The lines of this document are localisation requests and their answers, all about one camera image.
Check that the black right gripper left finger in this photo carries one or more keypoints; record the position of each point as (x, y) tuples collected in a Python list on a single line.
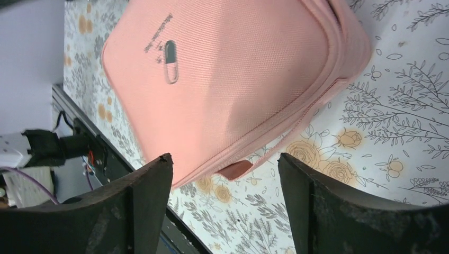
[(123, 216)]

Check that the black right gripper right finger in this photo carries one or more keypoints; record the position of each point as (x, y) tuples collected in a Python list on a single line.
[(328, 216)]

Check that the pink medicine kit bag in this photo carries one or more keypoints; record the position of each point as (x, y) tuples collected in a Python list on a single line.
[(211, 82)]

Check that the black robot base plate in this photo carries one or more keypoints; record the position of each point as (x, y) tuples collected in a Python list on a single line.
[(110, 165)]

